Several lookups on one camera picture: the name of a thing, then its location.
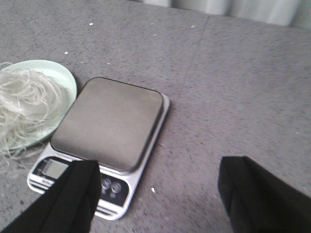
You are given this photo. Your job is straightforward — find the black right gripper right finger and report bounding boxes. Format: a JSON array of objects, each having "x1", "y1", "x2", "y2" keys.
[{"x1": 218, "y1": 156, "x2": 311, "y2": 233}]

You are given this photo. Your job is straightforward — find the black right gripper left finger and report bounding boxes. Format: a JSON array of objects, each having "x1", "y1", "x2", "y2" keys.
[{"x1": 2, "y1": 160, "x2": 101, "y2": 233}]

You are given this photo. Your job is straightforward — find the white vermicelli noodle bundle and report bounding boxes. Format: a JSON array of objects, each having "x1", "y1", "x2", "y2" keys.
[{"x1": 0, "y1": 62, "x2": 70, "y2": 173}]

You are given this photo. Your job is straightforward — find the silver black kitchen scale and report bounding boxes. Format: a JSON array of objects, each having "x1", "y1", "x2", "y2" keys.
[{"x1": 27, "y1": 77, "x2": 170, "y2": 220}]

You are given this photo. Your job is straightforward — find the pale green round plate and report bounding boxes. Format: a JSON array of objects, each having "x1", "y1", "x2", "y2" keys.
[{"x1": 0, "y1": 60, "x2": 78, "y2": 150}]

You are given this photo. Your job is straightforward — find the white pleated curtain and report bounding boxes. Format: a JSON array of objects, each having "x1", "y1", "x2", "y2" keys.
[{"x1": 143, "y1": 0, "x2": 311, "y2": 29}]

